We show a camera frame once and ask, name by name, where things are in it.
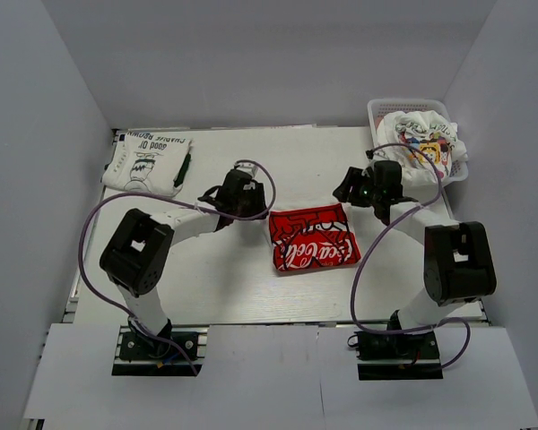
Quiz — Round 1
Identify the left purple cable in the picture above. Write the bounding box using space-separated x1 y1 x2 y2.
78 159 278 375

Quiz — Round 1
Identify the purple cable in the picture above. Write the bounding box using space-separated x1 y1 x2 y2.
350 142 473 369
78 159 278 375

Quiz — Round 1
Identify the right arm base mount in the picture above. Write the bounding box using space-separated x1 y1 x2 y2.
347 331 443 381

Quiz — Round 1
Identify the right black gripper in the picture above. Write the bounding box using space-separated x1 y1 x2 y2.
333 167 381 208

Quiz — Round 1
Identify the folded Charlie Brown t-shirt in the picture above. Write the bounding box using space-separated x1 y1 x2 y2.
101 132 193 197

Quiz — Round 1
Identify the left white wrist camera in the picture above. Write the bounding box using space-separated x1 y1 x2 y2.
234 160 259 179

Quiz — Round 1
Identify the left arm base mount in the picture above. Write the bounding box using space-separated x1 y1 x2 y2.
111 326 207 377

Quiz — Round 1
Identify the white plastic basket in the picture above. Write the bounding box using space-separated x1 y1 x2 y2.
367 97 470 189

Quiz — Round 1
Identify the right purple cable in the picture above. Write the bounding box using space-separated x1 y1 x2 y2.
350 142 473 369

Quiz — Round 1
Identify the white t-shirt colourful cartoon print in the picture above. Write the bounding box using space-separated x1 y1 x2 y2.
376 109 471 189

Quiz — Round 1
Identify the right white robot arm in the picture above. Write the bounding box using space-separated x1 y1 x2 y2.
333 160 497 357

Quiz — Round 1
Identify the white t-shirt red print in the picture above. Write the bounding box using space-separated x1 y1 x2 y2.
268 202 361 273

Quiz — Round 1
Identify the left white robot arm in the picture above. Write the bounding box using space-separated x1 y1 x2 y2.
100 162 267 357

